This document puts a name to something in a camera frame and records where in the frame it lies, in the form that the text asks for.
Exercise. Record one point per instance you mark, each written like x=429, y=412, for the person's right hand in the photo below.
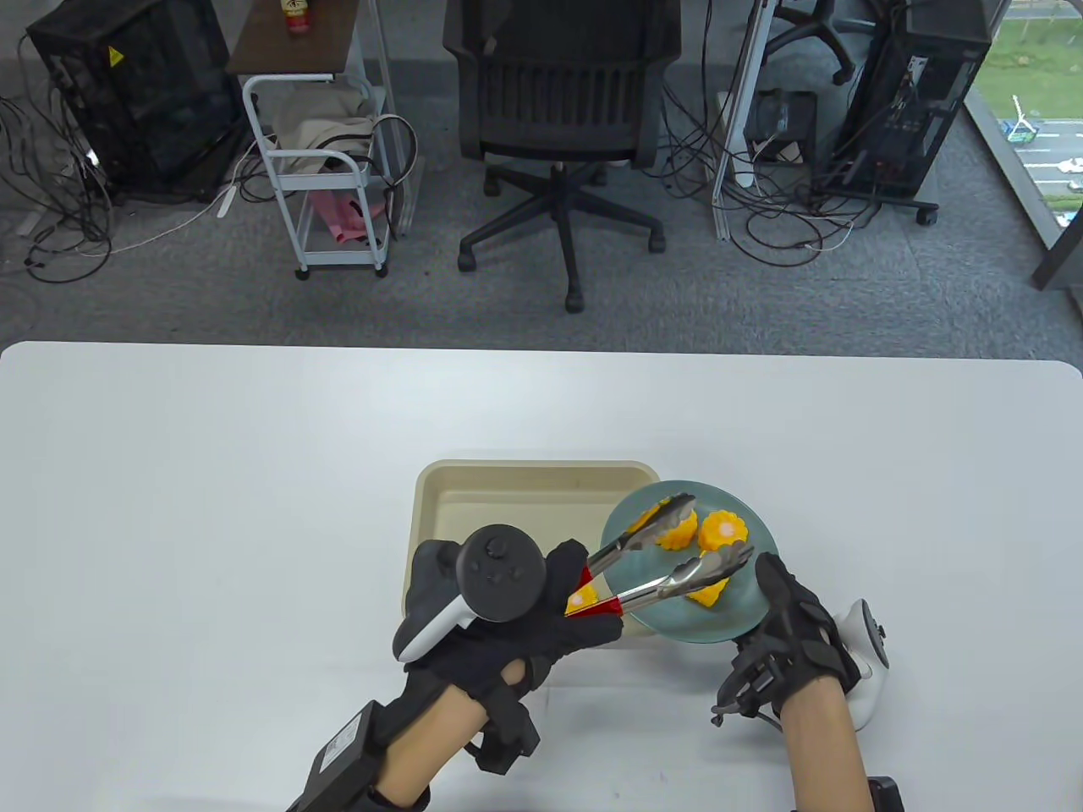
x=795, y=647

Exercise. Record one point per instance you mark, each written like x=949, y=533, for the black chair base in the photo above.
x=804, y=32

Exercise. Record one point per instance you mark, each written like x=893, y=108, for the person's right forearm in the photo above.
x=825, y=753

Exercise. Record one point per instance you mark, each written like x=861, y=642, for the black box device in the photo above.
x=783, y=118

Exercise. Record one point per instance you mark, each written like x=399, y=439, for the white utility cart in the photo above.
x=271, y=46

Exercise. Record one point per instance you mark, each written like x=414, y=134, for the red bottle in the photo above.
x=296, y=15

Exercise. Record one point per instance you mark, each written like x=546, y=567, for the black computer tower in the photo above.
x=914, y=101
x=144, y=93

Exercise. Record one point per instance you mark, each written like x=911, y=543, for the person's left hand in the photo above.
x=525, y=651

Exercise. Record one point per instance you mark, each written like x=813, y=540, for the person's left forearm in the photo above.
x=440, y=744

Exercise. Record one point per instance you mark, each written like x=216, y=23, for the black wheeled computer stand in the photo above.
x=880, y=196

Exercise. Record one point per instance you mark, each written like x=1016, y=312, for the beige plastic tray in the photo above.
x=499, y=507

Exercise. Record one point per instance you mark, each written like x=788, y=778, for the white power strip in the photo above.
x=227, y=201

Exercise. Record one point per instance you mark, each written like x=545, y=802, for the teal round plate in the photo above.
x=668, y=622

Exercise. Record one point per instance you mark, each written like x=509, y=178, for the white rolling cart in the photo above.
x=313, y=161

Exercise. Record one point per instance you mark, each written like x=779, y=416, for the black mesh office chair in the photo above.
x=558, y=93

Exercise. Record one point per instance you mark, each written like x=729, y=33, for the pink cloth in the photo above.
x=338, y=216

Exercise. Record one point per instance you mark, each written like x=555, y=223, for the beige cloth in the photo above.
x=326, y=127

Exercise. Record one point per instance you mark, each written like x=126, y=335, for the white desk leg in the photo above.
x=738, y=127

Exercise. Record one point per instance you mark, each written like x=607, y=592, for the yellow corn chunk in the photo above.
x=706, y=594
x=580, y=600
x=681, y=533
x=726, y=529

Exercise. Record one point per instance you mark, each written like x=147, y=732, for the black and white controller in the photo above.
x=503, y=575
x=871, y=685

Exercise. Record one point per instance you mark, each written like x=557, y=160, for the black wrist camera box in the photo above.
x=887, y=795
x=338, y=753

